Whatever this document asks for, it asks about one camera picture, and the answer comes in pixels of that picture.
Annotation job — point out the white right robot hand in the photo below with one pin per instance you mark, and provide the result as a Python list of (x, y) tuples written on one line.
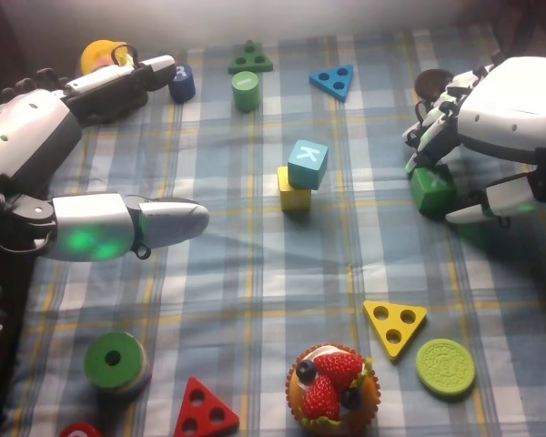
[(509, 104)]

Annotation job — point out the green cube letter X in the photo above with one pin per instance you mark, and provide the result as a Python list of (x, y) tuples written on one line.
[(432, 191)]

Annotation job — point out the blue plaid tablecloth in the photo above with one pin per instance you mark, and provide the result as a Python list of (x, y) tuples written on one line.
[(255, 273)]

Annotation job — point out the teal cube letter K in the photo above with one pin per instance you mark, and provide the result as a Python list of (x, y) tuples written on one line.
[(307, 166)]

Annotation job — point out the green triangle block with holes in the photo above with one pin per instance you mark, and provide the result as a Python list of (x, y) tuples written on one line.
[(250, 61)]

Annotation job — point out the yellow triangle block with holes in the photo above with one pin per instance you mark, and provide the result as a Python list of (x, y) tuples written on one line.
[(391, 328)]

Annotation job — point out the strawberry cupcake toy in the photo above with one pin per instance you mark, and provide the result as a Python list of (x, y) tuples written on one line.
[(332, 387)]

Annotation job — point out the yellow wooden cube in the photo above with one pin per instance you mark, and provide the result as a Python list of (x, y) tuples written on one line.
[(296, 200)]

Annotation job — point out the yellow peach cupcake toy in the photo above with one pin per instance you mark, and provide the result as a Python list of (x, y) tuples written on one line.
[(98, 57)]

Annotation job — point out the blue cylinder letter R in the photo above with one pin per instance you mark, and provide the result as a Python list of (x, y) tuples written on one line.
[(184, 86)]

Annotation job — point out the red triangle block with holes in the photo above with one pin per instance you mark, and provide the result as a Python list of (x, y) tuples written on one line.
[(205, 409)]

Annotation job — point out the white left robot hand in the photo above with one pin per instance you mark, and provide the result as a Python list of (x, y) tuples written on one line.
[(27, 132)]

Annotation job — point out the red wooden cylinder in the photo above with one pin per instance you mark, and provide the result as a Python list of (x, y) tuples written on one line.
[(79, 431)]

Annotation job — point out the green wooden cylinder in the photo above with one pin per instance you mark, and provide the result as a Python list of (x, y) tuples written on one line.
[(245, 93)]

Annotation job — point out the brown chocolate cookie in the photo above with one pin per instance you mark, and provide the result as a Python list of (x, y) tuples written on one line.
[(430, 82)]

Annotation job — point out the green sandwich cookie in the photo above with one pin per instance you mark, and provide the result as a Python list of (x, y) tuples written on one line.
[(446, 368)]

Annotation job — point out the blue triangle block with holes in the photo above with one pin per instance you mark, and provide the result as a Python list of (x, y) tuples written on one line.
[(334, 82)]

